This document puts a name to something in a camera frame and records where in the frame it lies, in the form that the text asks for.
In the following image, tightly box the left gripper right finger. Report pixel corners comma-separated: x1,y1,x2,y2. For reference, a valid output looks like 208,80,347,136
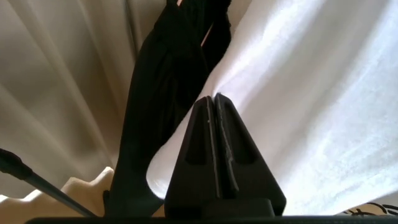
214,92,287,216

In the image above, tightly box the white printed garment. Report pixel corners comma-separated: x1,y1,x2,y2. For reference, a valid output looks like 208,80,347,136
146,0,398,217

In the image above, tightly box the black clothes rack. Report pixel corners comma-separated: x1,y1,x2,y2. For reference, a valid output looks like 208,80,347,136
0,147,98,218

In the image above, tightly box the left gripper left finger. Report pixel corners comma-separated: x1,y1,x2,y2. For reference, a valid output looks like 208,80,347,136
164,95,221,217

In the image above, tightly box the beige curtain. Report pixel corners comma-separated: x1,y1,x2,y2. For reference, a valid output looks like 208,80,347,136
0,0,252,200

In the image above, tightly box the black garment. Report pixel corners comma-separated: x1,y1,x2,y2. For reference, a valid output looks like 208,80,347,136
104,0,233,217

